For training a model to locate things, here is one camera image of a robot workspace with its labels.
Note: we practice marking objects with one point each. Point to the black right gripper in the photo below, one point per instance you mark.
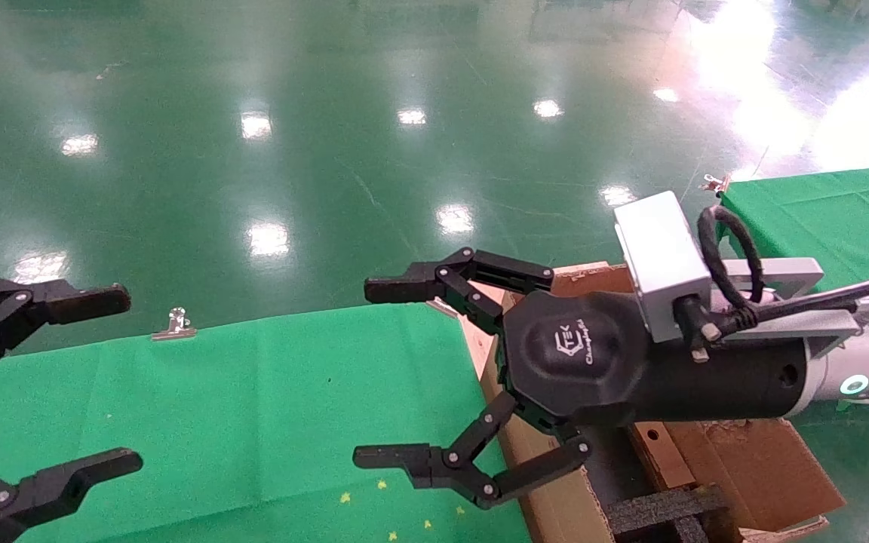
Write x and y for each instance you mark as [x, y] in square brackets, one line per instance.
[570, 354]

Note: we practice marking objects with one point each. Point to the large open cardboard carton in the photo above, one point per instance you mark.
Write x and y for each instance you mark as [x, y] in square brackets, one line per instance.
[555, 498]

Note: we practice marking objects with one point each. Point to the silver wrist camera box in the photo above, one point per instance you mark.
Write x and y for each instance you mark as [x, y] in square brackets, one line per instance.
[661, 256]

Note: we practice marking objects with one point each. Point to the dark foam block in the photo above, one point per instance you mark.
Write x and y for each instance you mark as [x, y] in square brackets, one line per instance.
[661, 509]

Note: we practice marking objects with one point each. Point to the small cardboard box with hole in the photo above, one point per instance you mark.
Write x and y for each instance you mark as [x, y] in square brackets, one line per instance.
[664, 460]

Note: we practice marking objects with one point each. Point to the green work table cloth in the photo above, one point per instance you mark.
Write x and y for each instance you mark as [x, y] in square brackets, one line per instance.
[253, 415]

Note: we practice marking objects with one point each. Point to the silver camera mount bracket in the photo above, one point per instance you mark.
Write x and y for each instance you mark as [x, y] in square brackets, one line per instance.
[796, 271]

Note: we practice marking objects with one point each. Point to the silver binder clip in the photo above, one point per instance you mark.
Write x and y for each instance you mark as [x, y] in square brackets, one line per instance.
[174, 326]
[715, 183]

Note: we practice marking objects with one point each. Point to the green cloth covered table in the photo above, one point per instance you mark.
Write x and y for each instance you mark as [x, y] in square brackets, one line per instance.
[834, 219]

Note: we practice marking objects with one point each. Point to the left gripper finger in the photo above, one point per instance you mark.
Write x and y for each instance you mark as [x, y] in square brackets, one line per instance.
[65, 479]
[65, 302]

